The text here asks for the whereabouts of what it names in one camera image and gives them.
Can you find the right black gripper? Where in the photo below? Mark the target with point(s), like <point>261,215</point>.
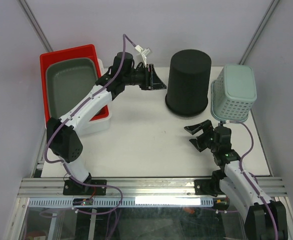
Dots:
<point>206,126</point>

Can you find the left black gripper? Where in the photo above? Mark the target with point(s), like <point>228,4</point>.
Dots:
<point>152,81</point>

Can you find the large black plastic bucket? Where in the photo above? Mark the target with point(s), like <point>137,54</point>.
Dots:
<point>188,82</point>

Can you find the teal perforated plastic basket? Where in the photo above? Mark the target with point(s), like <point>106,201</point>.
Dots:
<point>233,93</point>

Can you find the red plastic tray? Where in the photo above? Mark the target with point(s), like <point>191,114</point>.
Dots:
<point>50,58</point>

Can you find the grey plastic tray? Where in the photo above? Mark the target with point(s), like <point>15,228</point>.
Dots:
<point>67,83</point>

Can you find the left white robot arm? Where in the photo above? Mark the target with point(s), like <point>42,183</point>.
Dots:
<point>63,132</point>

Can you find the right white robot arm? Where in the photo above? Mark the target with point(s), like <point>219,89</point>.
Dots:
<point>264,218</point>

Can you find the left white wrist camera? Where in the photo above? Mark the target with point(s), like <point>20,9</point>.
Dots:
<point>142,54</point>

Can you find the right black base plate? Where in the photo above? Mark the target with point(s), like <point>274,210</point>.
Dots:
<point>207,187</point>

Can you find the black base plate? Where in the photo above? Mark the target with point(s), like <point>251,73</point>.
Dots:
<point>207,187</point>
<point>71,188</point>

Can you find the white slotted cable duct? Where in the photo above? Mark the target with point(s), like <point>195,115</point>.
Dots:
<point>126,202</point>

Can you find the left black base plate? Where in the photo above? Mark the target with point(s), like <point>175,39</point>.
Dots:
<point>71,188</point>

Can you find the left aluminium frame post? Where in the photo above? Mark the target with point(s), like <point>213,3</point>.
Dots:
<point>35,25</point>

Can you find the aluminium frame post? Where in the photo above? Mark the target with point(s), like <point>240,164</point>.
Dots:
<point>260,29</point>
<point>35,25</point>

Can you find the right aluminium frame post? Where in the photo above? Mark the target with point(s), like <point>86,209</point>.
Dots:
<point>260,29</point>

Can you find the aluminium mounting rail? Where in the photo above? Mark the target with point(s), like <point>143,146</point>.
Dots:
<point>49,187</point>

